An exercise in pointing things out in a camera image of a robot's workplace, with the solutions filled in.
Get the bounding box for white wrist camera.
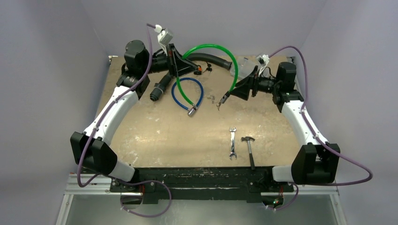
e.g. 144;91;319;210
256;54;270;76
154;24;174;51

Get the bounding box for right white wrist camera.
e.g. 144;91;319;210
256;54;270;76

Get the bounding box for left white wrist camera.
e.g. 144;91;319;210
154;24;174;51

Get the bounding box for small black hammer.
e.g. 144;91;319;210
241;136;255;171

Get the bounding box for black key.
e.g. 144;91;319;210
203;62;213;72

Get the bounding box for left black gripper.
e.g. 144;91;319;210
141;44;198;79

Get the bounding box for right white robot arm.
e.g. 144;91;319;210
230;62;340;191

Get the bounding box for black corrugated hose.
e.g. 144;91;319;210
150;52;233;102

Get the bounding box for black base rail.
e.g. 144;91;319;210
110;166;295;204

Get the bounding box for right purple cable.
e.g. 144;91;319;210
266;45;373;212

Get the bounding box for clear plastic organizer box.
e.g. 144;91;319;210
236;56;260;80

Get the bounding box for orange black padlock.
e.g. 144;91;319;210
193;65;203;75

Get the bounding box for blue cable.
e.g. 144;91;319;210
171;77;205;118

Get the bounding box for silver open-end wrench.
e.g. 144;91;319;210
229;127;237;160

